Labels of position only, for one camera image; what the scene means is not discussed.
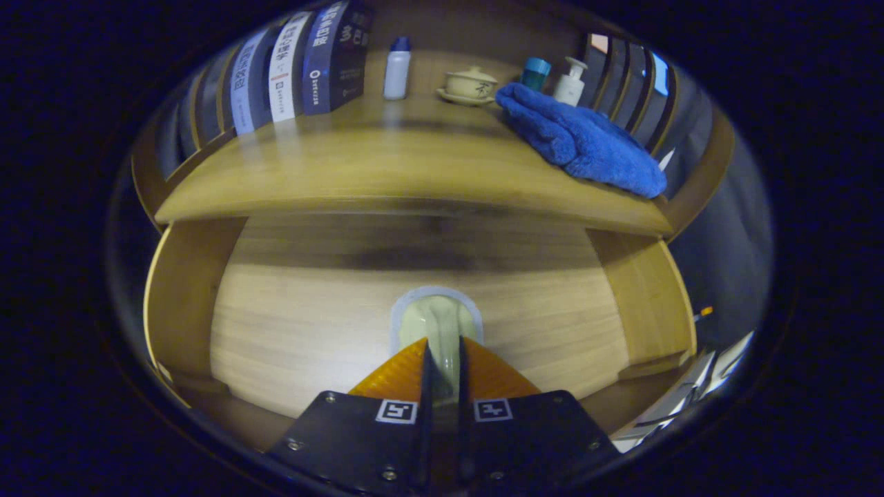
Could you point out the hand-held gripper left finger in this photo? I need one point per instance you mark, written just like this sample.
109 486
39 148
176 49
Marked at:
359 442

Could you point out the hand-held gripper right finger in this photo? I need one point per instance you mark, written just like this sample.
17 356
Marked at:
532 442

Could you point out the wooden drawer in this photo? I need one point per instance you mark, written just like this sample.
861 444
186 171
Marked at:
311 324

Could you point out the green scrub brush grey pad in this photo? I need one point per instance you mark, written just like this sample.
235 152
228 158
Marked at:
442 324

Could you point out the wooden countertop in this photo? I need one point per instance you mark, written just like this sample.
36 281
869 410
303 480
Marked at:
387 159

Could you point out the wooden cabinet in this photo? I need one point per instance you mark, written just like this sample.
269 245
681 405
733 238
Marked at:
701 183

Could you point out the black and orange gripper device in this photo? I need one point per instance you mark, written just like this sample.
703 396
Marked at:
703 314

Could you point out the blue towel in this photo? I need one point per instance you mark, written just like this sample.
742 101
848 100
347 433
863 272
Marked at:
580 138

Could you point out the white pump bottle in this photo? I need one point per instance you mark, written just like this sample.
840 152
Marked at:
570 84

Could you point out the beige lidded tea cup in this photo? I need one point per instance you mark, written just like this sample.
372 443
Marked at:
469 84

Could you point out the teal bottle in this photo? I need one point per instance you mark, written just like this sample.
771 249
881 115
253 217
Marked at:
535 71

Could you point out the white bottle blue cap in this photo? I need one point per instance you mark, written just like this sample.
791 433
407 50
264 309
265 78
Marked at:
397 69

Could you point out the white book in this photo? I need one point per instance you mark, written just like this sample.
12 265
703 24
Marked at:
284 72

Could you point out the light blue book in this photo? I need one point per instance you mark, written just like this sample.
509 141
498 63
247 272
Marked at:
243 83

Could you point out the dark blue book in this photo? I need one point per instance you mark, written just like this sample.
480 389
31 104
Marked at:
335 59

